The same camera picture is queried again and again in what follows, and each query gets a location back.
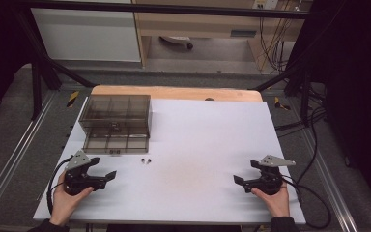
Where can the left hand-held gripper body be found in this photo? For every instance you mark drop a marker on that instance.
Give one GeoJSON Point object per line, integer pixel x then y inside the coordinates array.
{"type": "Point", "coordinates": [77, 180]}

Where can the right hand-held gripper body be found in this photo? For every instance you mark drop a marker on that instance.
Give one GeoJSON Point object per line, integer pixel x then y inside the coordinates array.
{"type": "Point", "coordinates": [267, 182]}

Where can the transparent brown divided drawer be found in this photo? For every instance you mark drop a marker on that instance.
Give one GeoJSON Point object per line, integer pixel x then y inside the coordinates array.
{"type": "Point", "coordinates": [116, 141]}

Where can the transparent brown drawer cabinet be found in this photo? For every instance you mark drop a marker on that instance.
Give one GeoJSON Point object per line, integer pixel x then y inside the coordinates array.
{"type": "Point", "coordinates": [116, 109]}

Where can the person's right hand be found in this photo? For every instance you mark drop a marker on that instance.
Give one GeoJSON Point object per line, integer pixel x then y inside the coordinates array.
{"type": "Point", "coordinates": [275, 201]}

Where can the person's left hand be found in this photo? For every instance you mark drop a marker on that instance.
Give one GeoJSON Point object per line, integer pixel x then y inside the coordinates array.
{"type": "Point", "coordinates": [65, 203]}

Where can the wooden table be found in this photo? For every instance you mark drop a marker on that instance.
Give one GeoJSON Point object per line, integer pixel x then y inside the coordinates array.
{"type": "Point", "coordinates": [180, 93]}

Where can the white cabinet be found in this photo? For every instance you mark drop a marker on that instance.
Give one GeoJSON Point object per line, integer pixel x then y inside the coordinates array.
{"type": "Point", "coordinates": [87, 35]}

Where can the office chair base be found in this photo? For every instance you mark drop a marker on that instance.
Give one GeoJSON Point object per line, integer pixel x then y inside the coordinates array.
{"type": "Point", "coordinates": [177, 41]}

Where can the light wooden desk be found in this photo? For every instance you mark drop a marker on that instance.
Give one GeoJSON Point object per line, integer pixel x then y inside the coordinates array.
{"type": "Point", "coordinates": [206, 25]}

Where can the aluminium floor rail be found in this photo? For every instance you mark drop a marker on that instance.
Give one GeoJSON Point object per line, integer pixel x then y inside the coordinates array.
{"type": "Point", "coordinates": [13, 154]}
{"type": "Point", "coordinates": [330, 180]}

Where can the white wall socket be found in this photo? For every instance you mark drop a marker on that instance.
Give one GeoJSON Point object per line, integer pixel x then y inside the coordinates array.
{"type": "Point", "coordinates": [264, 4]}

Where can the black metal frame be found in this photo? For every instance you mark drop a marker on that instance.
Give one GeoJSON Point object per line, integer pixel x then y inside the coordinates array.
{"type": "Point", "coordinates": [161, 9]}

